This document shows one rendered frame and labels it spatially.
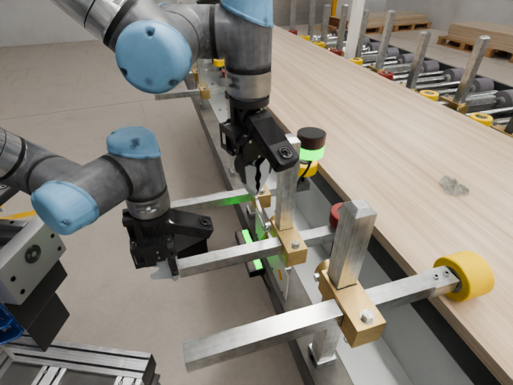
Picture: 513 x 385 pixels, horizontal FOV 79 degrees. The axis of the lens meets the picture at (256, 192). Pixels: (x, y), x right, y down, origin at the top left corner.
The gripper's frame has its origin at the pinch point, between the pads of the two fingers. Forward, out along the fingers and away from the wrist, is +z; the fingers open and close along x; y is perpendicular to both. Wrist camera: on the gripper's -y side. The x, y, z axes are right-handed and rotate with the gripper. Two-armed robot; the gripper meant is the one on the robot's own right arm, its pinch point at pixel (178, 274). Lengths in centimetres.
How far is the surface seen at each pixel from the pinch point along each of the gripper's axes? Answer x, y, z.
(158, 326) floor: -42, 17, 83
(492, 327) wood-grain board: 33, -50, -8
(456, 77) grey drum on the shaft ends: -100, -177, 0
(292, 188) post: -2.3, -27.6, -16.7
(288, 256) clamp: 5.0, -24.5, -3.4
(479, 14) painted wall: -537, -687, 38
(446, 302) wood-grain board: 27, -46, -8
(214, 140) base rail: -86, -24, 12
